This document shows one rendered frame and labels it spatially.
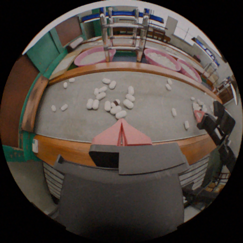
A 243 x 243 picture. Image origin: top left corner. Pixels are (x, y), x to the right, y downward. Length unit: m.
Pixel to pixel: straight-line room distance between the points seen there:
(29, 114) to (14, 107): 0.12
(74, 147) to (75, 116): 0.11
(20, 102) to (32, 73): 0.17
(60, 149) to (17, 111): 0.33
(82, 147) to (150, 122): 0.23
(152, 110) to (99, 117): 0.18
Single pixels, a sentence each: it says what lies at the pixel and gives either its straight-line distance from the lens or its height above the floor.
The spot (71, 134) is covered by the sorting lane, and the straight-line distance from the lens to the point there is 0.29.
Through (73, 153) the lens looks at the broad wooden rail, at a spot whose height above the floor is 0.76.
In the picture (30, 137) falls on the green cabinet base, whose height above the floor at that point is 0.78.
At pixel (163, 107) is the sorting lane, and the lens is 0.31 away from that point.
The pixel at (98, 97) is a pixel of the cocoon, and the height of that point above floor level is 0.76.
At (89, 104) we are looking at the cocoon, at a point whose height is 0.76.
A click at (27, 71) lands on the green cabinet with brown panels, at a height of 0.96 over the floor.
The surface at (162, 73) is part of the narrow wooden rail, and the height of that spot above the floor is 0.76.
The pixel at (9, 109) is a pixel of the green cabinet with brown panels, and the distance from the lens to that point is 0.48.
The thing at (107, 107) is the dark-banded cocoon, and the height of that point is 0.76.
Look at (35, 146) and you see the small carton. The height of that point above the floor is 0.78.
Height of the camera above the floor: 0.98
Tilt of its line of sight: 76 degrees down
